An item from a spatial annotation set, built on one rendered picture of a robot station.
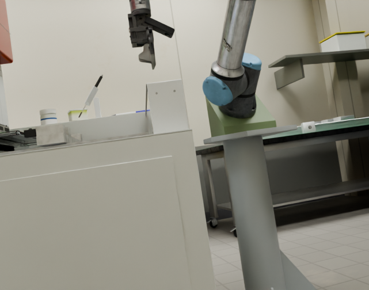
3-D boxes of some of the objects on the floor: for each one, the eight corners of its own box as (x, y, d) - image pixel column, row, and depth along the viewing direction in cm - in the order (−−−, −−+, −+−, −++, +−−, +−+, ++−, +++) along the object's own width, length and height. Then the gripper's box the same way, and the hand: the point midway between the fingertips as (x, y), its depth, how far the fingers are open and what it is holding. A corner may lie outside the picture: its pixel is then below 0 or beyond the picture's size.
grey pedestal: (318, 299, 186) (291, 129, 190) (388, 335, 144) (352, 115, 147) (219, 326, 173) (191, 142, 176) (263, 374, 130) (226, 132, 134)
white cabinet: (-31, 533, 86) (-75, 167, 90) (61, 341, 182) (38, 167, 185) (249, 466, 93) (198, 129, 97) (196, 315, 189) (171, 148, 192)
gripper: (128, 19, 148) (136, 74, 147) (126, 10, 139) (135, 68, 138) (150, 16, 149) (158, 71, 148) (151, 7, 140) (159, 65, 139)
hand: (154, 65), depth 143 cm, fingers closed
